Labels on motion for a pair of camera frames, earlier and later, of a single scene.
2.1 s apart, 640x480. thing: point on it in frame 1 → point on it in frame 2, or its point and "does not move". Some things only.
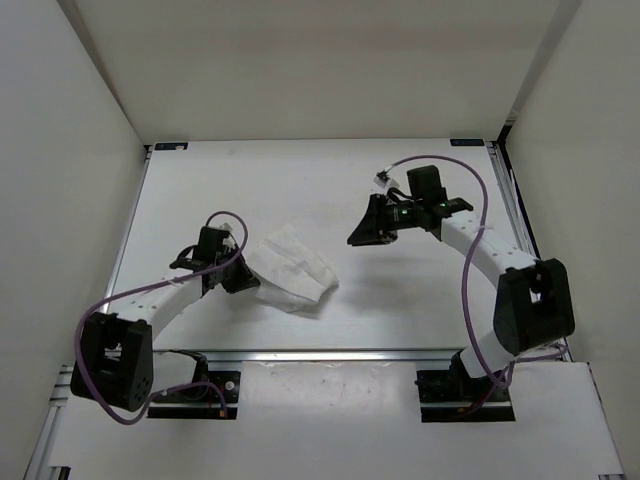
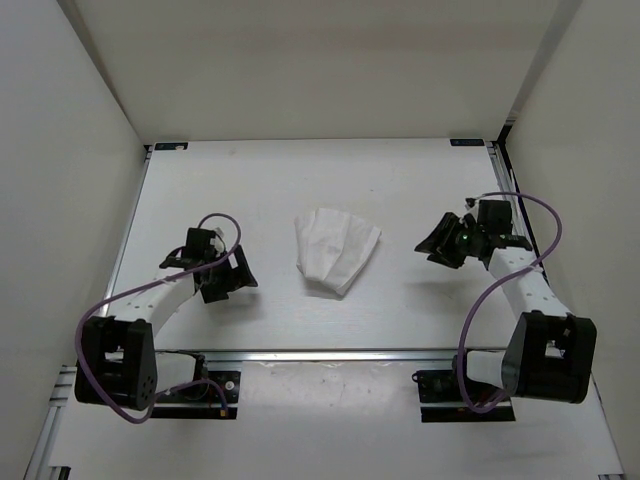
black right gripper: x=375 y=225 → x=448 y=225
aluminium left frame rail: x=39 y=468 does not move
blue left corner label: x=170 y=146 does not move
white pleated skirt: x=292 y=274 → x=333 y=247
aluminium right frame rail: x=502 y=158 does not move
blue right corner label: x=467 y=142 does not move
